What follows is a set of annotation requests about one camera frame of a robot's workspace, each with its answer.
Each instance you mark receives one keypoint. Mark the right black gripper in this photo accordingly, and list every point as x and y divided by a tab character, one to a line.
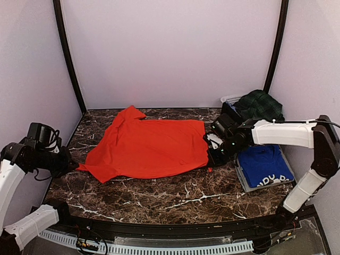
213	160

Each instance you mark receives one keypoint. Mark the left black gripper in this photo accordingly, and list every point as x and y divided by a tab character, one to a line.
67	163

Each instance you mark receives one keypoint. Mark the red t-shirt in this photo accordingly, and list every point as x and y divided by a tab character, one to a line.
136	147

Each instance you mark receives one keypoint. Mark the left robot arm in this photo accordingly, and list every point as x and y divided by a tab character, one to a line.
17	160

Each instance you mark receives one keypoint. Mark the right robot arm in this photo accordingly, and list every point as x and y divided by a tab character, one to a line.
319	135

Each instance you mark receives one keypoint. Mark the white laundry basket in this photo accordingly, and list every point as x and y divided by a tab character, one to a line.
231	99

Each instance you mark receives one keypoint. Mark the grey folded garment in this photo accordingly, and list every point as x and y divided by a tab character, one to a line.
245	183

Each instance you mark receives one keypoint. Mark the blue printed t-shirt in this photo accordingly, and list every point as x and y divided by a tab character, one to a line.
265	167

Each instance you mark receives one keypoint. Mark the black garment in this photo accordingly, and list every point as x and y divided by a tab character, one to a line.
230	110

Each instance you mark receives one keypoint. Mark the dark green plaid garment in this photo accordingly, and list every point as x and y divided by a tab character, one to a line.
260	105

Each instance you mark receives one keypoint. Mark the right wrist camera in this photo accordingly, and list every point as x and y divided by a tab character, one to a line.
224	125

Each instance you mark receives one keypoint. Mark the black front rail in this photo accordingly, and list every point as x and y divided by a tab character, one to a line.
255	227

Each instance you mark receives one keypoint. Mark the white slotted cable duct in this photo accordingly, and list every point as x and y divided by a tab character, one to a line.
128	245

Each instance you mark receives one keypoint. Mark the left black frame post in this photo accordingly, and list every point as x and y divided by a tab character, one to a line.
57	5

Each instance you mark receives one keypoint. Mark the black frame post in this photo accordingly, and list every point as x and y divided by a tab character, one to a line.
277	45
57	5

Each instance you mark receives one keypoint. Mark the right black frame post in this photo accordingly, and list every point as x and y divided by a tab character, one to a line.
277	45

